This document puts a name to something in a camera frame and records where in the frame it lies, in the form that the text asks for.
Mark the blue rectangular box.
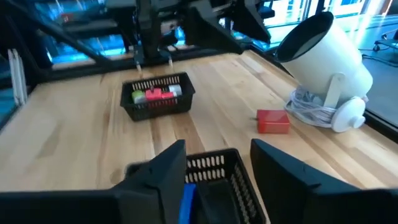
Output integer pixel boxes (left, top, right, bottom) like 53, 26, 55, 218
178, 182, 198, 224

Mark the white coiled cable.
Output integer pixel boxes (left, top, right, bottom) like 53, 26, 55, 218
284, 87, 339, 129

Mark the green small charger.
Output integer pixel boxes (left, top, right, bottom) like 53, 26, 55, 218
131, 89, 147, 105

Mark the pink small plug adapter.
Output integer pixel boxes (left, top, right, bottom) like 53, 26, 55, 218
144, 86, 164, 101

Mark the dark red wall charger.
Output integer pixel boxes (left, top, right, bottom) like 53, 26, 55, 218
249, 108, 292, 135

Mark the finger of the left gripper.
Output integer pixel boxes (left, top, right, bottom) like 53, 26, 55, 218
231, 0, 272, 45
184, 5, 246, 56

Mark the white cylindrical projector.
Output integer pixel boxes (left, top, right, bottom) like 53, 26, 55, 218
274, 11, 374, 134

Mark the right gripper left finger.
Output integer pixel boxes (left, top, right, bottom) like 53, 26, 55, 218
113, 138, 188, 224

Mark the black slotted plastic basket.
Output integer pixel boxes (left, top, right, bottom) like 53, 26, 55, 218
119, 71, 197, 123
123, 147, 267, 224

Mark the silver aluminium extrusion bar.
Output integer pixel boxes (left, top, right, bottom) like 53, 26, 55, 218
7, 47, 29, 107

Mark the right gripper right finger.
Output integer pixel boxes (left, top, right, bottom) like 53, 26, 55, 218
249, 138, 398, 224

